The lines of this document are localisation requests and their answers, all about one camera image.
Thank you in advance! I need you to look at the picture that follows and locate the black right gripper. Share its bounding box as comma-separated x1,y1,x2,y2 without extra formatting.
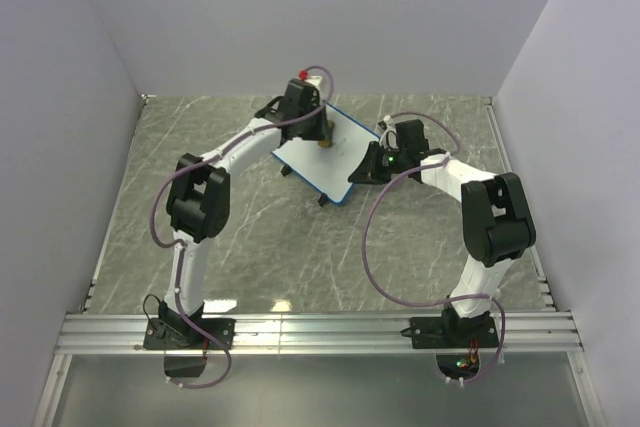
347,143,406,188

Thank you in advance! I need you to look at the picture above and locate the yellow black whiteboard eraser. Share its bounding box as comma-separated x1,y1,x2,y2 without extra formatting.
318,120,335,148

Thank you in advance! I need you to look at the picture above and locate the blue framed whiteboard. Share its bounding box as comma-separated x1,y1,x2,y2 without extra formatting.
272,104,379,205

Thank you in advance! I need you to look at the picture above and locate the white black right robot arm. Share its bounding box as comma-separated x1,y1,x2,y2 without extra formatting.
348,141,536,347

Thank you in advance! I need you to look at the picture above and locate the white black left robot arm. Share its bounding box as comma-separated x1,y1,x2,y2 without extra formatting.
149,96,331,349

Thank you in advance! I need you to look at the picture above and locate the black whiteboard foot right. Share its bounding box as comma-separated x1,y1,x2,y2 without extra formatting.
318,194,329,207

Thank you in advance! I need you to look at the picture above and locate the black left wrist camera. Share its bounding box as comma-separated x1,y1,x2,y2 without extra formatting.
280,78,320,118

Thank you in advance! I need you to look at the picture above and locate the aluminium right side rail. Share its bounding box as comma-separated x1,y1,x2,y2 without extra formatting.
482,95,559,313

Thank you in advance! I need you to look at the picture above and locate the aluminium rail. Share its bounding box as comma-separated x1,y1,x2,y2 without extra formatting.
54,311,583,355
482,95,559,313

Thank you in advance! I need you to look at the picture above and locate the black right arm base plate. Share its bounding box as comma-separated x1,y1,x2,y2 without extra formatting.
400,316,499,350

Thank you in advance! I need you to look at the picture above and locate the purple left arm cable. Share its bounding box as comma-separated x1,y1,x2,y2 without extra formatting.
151,65,335,391

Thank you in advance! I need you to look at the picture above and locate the aluminium front rail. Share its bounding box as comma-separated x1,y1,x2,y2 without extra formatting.
54,311,583,355

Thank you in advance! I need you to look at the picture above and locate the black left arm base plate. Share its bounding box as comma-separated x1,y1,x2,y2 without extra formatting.
142,318,236,351

